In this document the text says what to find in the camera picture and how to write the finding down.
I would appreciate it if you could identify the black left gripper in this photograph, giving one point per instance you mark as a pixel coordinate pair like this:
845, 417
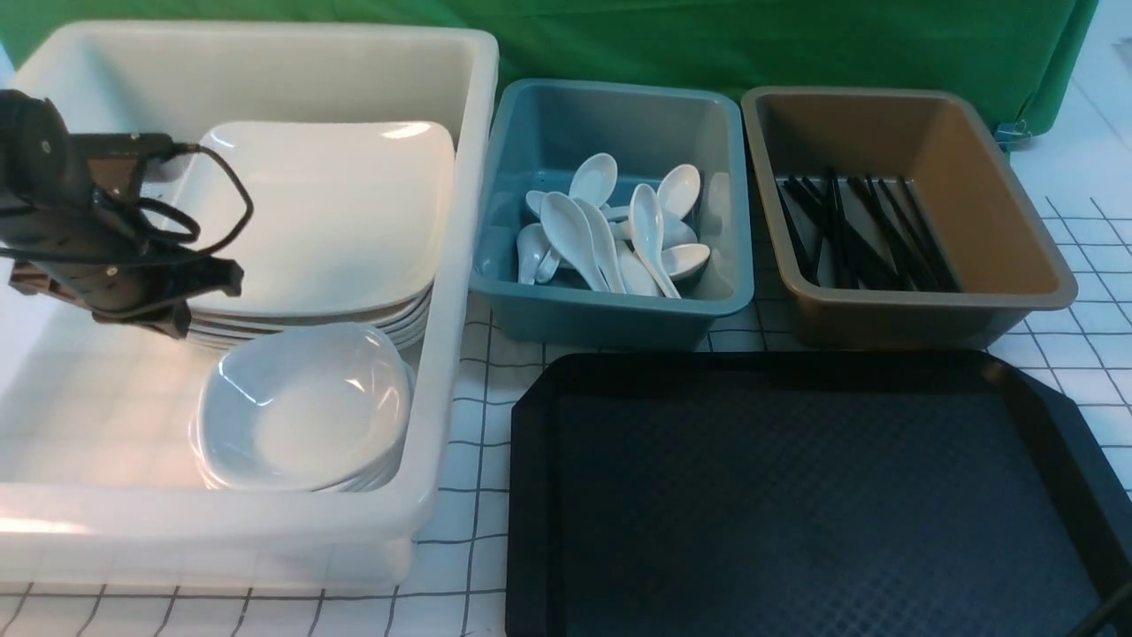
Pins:
72, 211

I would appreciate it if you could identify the white rectangular rice plate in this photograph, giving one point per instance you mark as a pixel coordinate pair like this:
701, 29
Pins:
348, 216

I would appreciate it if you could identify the white ceramic soup spoon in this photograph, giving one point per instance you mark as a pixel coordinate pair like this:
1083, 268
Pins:
646, 230

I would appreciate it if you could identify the stack of white bowls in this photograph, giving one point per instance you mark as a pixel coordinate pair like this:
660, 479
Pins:
316, 409

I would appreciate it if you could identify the stack of white plates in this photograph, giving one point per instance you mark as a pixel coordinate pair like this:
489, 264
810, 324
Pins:
404, 324

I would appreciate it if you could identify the large white plastic bin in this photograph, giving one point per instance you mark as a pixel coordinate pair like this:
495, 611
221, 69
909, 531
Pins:
99, 479

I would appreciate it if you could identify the white spoon in bin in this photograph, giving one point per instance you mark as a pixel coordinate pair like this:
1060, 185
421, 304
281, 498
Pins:
569, 233

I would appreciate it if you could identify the white spoon upper left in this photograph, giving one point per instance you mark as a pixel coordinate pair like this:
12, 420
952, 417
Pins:
595, 180

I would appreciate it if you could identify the blue-grey plastic bin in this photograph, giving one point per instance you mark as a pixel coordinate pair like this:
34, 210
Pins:
542, 132

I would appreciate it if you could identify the white spoon lower right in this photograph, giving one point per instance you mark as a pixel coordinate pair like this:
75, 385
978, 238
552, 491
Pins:
684, 261

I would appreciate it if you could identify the white spoon upper right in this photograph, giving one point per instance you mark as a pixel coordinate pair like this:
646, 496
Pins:
679, 190

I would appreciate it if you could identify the black chopsticks in bin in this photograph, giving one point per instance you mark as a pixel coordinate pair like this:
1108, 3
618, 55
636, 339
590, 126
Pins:
863, 232

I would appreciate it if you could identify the brown plastic bin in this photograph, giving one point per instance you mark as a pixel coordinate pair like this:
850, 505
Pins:
1006, 261

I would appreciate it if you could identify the black serving tray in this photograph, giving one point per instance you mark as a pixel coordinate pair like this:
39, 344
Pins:
941, 493

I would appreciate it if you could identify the metal binder clip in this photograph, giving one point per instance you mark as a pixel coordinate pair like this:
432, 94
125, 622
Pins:
1012, 135

